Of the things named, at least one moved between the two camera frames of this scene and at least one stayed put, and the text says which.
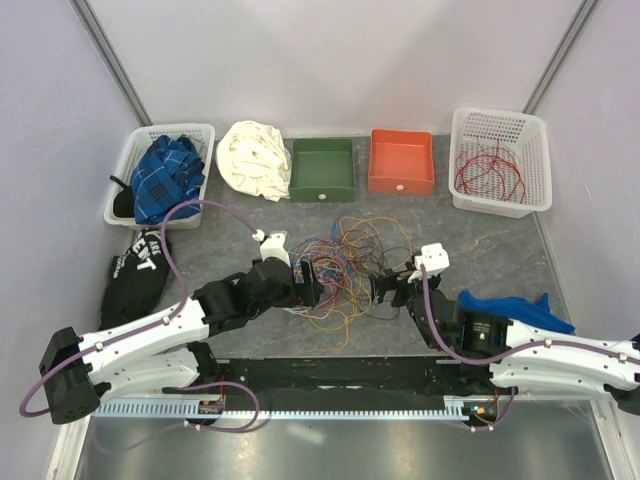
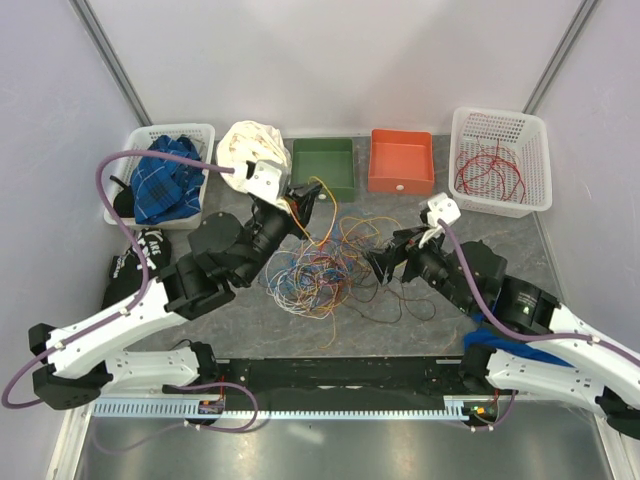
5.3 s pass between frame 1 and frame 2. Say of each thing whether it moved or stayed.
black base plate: stayed
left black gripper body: moved
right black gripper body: moved
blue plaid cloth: stayed
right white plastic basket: stayed
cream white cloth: stayed
